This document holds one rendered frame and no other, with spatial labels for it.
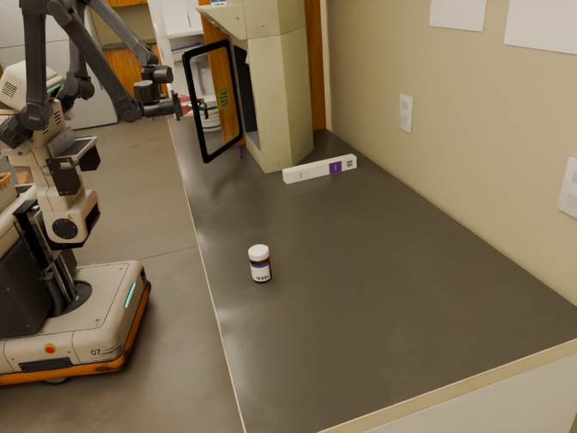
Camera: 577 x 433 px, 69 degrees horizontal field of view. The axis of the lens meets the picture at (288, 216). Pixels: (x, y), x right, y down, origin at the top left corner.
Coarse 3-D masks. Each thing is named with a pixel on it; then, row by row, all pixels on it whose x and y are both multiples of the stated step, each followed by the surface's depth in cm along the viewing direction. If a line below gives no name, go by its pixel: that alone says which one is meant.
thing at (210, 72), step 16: (224, 48) 161; (192, 64) 144; (208, 64) 153; (224, 64) 162; (208, 80) 154; (224, 80) 163; (208, 96) 155; (224, 96) 165; (208, 112) 156; (224, 112) 166; (208, 128) 157; (224, 128) 168; (208, 144) 158; (224, 144) 169
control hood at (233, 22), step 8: (200, 8) 142; (208, 8) 133; (216, 8) 129; (224, 8) 130; (232, 8) 130; (240, 8) 131; (208, 16) 140; (216, 16) 130; (224, 16) 131; (232, 16) 132; (240, 16) 132; (224, 24) 132; (232, 24) 133; (240, 24) 133; (232, 32) 134; (240, 32) 134
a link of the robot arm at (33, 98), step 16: (32, 0) 125; (48, 0) 126; (64, 0) 128; (32, 16) 128; (32, 32) 131; (32, 48) 133; (32, 64) 136; (32, 80) 139; (32, 96) 141; (32, 112) 142; (32, 128) 145
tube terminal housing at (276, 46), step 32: (256, 0) 132; (288, 0) 140; (256, 32) 136; (288, 32) 143; (256, 64) 140; (288, 64) 146; (256, 96) 145; (288, 96) 150; (288, 128) 154; (256, 160) 170; (288, 160) 159
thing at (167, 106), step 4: (172, 92) 152; (172, 96) 151; (160, 100) 153; (164, 100) 153; (168, 100) 153; (172, 100) 154; (160, 104) 152; (164, 104) 153; (168, 104) 153; (172, 104) 153; (164, 108) 153; (168, 108) 153; (172, 108) 154; (160, 112) 153; (164, 112) 154; (168, 112) 154; (172, 112) 155; (176, 112) 154; (176, 116) 155
